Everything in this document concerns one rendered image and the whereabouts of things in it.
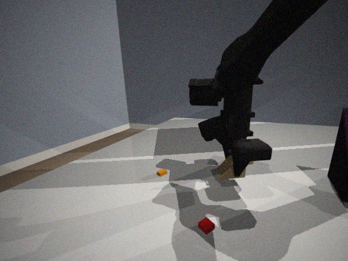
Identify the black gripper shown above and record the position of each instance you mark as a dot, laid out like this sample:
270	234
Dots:
243	150

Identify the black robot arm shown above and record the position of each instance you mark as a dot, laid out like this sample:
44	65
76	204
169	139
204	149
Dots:
243	60

